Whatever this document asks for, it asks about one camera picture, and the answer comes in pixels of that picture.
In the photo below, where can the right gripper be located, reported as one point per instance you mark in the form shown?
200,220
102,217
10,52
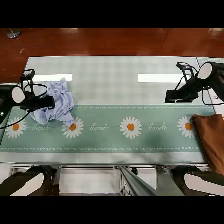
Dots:
178,95

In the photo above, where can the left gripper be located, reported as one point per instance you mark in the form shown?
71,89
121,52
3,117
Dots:
43,102

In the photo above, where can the light blue shirt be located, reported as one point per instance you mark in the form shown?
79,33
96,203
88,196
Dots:
58,101

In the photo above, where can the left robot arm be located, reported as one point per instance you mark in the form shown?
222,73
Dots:
16,95

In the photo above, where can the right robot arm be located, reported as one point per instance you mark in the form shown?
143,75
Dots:
210,71

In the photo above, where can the brown garment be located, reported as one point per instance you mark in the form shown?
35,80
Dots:
210,140

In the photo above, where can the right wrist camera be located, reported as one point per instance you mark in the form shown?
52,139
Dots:
184,66

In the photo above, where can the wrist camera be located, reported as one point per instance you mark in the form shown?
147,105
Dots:
184,66
28,75

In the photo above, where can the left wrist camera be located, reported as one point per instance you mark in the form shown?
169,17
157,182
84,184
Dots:
28,75

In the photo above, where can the silver frame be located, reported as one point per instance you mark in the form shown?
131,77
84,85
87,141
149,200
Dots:
133,180

